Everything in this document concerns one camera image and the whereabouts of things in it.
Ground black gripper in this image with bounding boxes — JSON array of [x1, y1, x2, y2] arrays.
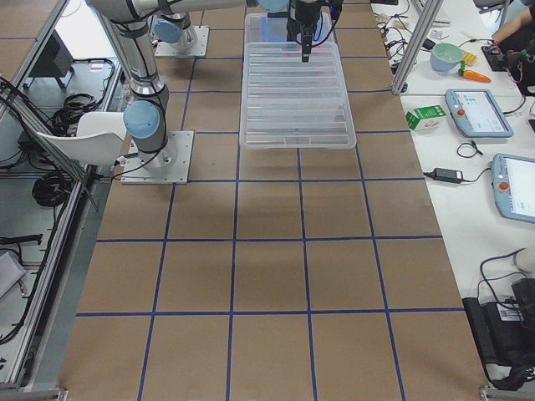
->
[[286, 0, 341, 63]]

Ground clear plastic box lid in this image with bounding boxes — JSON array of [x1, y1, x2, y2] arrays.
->
[[239, 42, 356, 150]]

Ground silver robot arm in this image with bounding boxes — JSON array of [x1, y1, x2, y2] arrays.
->
[[92, 1, 353, 181]]

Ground clear plastic storage box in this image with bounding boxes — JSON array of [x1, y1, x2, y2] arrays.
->
[[244, 12, 337, 45]]

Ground green bowl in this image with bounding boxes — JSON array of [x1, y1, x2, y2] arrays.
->
[[430, 43, 463, 72]]

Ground green white carton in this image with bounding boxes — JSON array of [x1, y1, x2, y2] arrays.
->
[[405, 104, 446, 131]]

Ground toy corn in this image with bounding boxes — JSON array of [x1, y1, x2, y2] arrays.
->
[[462, 51, 477, 67]]

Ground toy carrot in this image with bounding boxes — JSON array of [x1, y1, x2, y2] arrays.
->
[[458, 69, 492, 84]]

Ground blue teach pendant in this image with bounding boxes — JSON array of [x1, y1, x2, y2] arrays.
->
[[445, 89, 513, 139], [491, 153, 534, 223]]

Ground black joystick controller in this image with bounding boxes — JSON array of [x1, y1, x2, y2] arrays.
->
[[481, 44, 513, 72]]

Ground black power adapter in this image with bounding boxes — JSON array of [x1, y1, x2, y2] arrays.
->
[[424, 167, 464, 184]]

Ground white chair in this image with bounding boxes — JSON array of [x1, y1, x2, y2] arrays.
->
[[37, 112, 126, 166]]

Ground black device on desk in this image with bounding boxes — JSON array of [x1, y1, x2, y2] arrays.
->
[[462, 278, 534, 391]]

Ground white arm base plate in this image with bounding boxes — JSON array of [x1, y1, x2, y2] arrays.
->
[[154, 24, 210, 58], [120, 131, 194, 185]]

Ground aluminium frame post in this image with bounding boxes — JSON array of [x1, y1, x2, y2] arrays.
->
[[391, 0, 443, 95]]

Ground coiled black cables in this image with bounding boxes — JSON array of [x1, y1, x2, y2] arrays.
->
[[32, 170, 74, 208]]

